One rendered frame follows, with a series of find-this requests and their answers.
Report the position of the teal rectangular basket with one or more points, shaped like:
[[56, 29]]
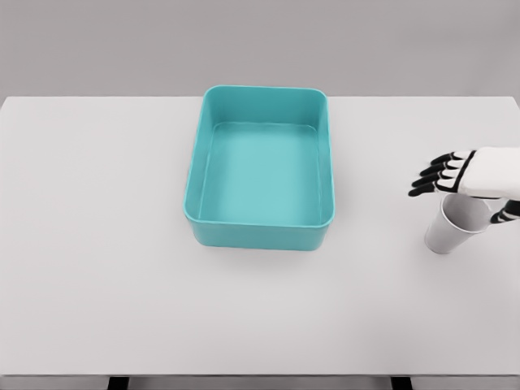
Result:
[[260, 170]]

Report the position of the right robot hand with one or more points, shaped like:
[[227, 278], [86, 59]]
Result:
[[489, 172]]

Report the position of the white paper cup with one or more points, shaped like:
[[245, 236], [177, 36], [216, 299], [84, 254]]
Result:
[[453, 227]]

